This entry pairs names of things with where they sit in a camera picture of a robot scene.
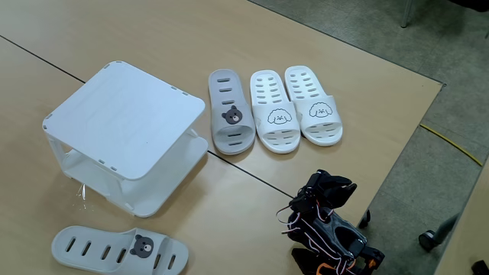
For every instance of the black floor object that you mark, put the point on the black floor object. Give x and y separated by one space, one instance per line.
480 268

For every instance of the black caster wheel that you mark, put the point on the black caster wheel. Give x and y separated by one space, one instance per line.
364 219
428 240

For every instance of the grey bear slipper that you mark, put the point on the grey bear slipper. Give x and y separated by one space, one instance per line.
114 238
238 128

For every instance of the metal chair leg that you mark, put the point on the metal chair leg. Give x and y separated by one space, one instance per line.
407 13

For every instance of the clear tape strip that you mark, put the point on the clear tape strip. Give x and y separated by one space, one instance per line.
82 191

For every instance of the white two-shelf shoe rack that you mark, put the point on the white two-shelf shoe rack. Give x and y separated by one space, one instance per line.
126 114

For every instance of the white dog slipper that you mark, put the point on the white dog slipper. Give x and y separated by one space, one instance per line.
285 127
329 120

